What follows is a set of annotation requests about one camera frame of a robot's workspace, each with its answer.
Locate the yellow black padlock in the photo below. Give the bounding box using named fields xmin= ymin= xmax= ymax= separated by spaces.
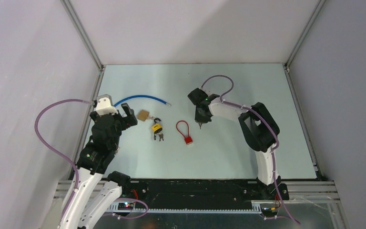
xmin=152 ymin=118 xmax=163 ymax=135

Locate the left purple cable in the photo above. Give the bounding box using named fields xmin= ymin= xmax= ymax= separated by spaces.
xmin=34 ymin=99 xmax=149 ymax=229

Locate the silver key pair front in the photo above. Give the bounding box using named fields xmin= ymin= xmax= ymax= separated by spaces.
xmin=153 ymin=134 xmax=164 ymax=142

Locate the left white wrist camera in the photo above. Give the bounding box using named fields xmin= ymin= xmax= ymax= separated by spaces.
xmin=94 ymin=94 xmax=119 ymax=116

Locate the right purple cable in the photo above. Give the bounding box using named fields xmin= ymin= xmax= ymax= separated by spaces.
xmin=200 ymin=74 xmax=300 ymax=226

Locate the right aluminium frame post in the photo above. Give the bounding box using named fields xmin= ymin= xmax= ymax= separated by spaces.
xmin=283 ymin=0 xmax=328 ymax=181

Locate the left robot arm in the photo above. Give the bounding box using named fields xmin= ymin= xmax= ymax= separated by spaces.
xmin=59 ymin=102 xmax=138 ymax=229

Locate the purple cable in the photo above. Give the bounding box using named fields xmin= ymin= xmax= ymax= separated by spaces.
xmin=200 ymin=74 xmax=300 ymax=226
xmin=34 ymin=99 xmax=149 ymax=229

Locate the red cable padlock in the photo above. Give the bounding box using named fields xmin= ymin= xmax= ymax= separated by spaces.
xmin=175 ymin=120 xmax=193 ymax=146

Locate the aluminium frame post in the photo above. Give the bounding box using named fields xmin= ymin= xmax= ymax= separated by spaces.
xmin=283 ymin=0 xmax=328 ymax=181
xmin=61 ymin=0 xmax=105 ymax=162

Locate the left aluminium frame post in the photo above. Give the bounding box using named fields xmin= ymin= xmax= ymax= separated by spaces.
xmin=61 ymin=0 xmax=105 ymax=162

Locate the blue cable lock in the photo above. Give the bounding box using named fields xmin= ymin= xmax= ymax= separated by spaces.
xmin=113 ymin=94 xmax=172 ymax=107

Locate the white cable duct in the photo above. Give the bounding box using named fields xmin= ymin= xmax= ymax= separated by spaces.
xmin=105 ymin=202 xmax=262 ymax=214

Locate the brass padlock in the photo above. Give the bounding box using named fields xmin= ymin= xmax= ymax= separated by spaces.
xmin=136 ymin=110 xmax=150 ymax=122

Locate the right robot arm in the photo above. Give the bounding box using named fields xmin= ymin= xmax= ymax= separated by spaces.
xmin=188 ymin=88 xmax=284 ymax=200

